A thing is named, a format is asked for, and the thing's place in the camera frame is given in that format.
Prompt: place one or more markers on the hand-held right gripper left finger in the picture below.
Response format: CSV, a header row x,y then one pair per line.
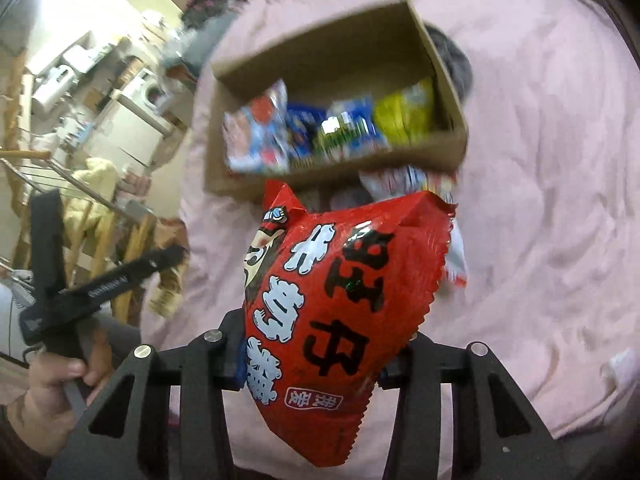
x,y
200,360

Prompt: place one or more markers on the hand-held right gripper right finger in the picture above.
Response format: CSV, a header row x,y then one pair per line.
x,y
440,365

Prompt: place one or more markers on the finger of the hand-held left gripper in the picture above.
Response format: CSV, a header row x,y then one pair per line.
x,y
130,277
47,245

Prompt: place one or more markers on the white packet with pink print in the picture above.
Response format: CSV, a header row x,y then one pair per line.
x,y
456,260

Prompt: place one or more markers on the red snack packet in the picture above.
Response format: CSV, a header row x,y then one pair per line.
x,y
340,310

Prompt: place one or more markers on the white packet with rainbow print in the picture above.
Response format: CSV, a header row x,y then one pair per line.
x,y
395,182

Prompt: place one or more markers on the pale blue red label packet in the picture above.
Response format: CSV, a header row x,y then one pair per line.
x,y
257,130

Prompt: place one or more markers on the dark blue snack packet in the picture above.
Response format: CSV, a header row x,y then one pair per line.
x,y
302,135

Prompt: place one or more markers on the blue and white snack packet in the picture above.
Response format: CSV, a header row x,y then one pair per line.
x,y
350,130

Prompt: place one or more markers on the yellow snack packet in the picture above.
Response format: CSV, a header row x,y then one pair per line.
x,y
402,112

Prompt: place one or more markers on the brown cardboard box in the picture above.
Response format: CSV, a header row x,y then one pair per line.
x,y
325,55

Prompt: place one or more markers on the person's left forearm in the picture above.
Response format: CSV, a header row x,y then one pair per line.
x,y
20,450

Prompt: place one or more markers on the person's left hand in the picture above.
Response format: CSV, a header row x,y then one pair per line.
x,y
47,395

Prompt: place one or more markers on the pale yellow quilt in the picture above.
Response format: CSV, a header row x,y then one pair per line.
x,y
97,185

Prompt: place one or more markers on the white floor cabinet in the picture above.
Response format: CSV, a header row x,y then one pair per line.
x,y
130,130

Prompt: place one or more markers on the white water heater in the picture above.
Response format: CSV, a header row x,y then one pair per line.
x,y
50,87

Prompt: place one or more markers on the white washing machine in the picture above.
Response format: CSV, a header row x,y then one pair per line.
x,y
150,91

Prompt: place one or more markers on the floral pink pillow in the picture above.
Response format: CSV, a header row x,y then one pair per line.
x,y
625,375

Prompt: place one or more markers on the pink blanket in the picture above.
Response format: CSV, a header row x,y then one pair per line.
x,y
540,185

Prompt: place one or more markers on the pile of dark clothes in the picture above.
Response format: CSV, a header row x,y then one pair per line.
x,y
207,5

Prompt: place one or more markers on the grey striped garment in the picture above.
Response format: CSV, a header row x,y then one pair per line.
x,y
455,65

